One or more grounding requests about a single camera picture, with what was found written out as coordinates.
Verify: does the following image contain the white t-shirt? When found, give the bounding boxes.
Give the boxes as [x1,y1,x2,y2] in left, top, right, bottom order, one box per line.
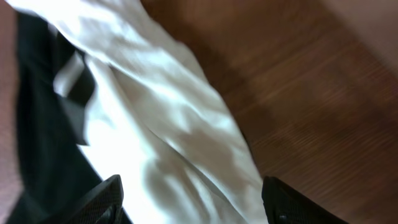
[10,1,267,223]

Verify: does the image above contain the black t-shirt with logo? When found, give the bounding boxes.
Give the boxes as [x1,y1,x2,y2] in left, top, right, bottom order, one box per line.
[6,12,134,224]

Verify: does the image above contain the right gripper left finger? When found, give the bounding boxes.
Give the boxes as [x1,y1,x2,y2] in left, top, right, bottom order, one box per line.
[46,175,124,224]

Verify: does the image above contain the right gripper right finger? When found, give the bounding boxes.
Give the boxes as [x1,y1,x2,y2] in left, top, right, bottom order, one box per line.
[262,176,348,224]

